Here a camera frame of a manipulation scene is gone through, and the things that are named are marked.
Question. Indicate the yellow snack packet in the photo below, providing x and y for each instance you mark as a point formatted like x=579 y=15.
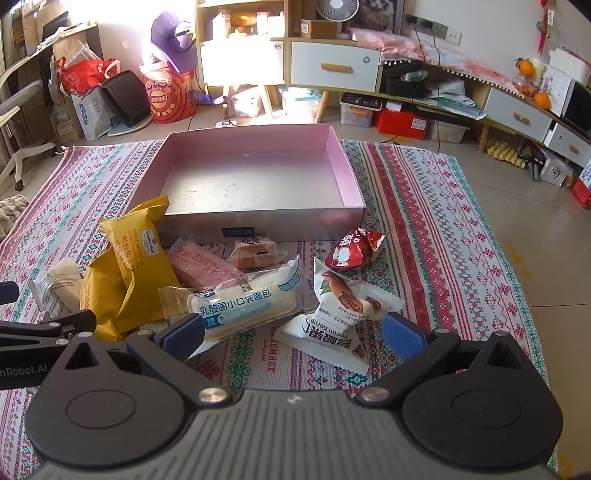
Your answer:
x=142 y=262
x=102 y=291

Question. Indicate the clear wrapped cake packet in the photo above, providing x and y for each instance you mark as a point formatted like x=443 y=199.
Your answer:
x=256 y=253

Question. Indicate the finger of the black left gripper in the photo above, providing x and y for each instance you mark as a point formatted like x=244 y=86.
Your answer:
x=74 y=323

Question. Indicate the pink snack packet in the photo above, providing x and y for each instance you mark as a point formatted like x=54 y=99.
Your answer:
x=197 y=267

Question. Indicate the knitted beige cushion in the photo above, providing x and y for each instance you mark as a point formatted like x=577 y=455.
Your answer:
x=11 y=209

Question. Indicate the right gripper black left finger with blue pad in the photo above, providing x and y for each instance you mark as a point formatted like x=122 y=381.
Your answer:
x=162 y=356

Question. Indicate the white grey snack packet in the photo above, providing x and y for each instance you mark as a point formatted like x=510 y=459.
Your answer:
x=57 y=293

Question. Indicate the white blue paper bag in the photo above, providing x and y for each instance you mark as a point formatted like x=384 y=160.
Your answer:
x=94 y=114

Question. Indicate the white office chair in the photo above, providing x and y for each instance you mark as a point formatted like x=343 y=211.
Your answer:
x=26 y=108

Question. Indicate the black ribbed heater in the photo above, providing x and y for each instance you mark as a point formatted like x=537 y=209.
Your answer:
x=125 y=95

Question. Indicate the clear plastic storage bin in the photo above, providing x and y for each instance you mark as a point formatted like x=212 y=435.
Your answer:
x=358 y=110

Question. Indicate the red printed bag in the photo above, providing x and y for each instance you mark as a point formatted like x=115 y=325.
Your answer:
x=169 y=93

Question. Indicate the white desk fan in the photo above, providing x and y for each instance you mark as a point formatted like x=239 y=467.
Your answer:
x=338 y=12

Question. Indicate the red box under cabinet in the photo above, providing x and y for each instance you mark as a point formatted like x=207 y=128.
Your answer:
x=401 y=124

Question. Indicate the wooden shelf unit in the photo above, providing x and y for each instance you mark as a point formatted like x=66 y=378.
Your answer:
x=241 y=43

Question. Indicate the red plastic bag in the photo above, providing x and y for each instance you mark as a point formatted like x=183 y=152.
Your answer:
x=82 y=77

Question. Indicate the purple hat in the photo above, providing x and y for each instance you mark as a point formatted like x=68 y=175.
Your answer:
x=174 y=39

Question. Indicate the white blue bread packet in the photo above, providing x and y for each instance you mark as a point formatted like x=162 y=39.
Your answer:
x=235 y=305

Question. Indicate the patterned woven floor mat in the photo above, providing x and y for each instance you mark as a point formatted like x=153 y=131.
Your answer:
x=442 y=257

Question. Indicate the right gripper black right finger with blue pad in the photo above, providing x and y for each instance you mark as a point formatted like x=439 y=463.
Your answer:
x=423 y=355

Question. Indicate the red snack packet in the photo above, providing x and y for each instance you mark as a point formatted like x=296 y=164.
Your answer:
x=358 y=249

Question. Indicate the cat picture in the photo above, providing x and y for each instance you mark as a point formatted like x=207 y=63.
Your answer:
x=380 y=15

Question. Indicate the white pecan snack packet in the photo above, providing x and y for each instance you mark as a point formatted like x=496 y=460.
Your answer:
x=344 y=303

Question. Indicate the pink cardboard box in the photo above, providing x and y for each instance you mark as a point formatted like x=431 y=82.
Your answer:
x=290 y=182

